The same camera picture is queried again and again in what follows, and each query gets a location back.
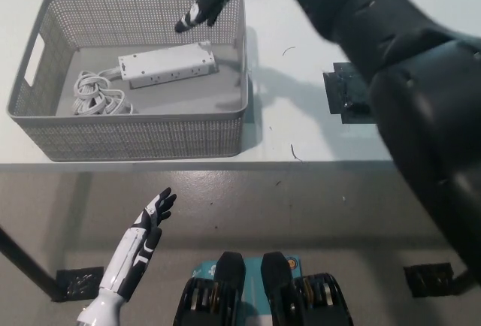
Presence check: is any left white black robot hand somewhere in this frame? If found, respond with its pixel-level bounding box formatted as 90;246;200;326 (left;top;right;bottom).
99;186;177;303

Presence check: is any white power strip with cord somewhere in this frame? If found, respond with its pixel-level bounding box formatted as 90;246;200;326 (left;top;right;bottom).
71;40;217;116

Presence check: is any black metal table leg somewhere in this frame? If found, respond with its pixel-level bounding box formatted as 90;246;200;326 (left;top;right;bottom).
0;224;63;300

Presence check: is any grey perforated plastic basket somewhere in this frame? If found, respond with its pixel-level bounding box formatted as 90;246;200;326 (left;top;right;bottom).
5;0;250;162

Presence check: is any black teal robot body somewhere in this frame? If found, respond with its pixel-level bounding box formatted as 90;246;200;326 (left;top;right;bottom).
172;251;354;326

